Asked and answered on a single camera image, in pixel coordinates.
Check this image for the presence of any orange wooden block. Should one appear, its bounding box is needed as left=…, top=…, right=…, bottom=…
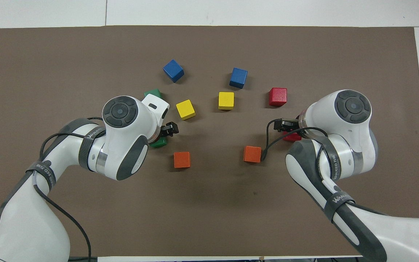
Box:
left=173, top=151, right=191, bottom=169
left=243, top=146, right=262, bottom=163

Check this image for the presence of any blue wooden block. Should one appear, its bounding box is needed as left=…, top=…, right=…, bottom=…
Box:
left=229, top=67, right=248, bottom=89
left=163, top=59, right=185, bottom=83

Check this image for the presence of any yellow wooden block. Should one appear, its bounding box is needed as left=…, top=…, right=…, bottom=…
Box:
left=176, top=99, right=196, bottom=120
left=218, top=92, right=235, bottom=111

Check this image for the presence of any black cable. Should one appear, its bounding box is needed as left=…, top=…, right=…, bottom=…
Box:
left=33, top=116, right=104, bottom=262
left=261, top=119, right=329, bottom=161

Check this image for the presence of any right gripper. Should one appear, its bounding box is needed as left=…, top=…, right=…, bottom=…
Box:
left=274, top=118, right=300, bottom=133

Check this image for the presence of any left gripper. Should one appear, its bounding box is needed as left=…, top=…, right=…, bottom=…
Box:
left=160, top=122, right=179, bottom=138

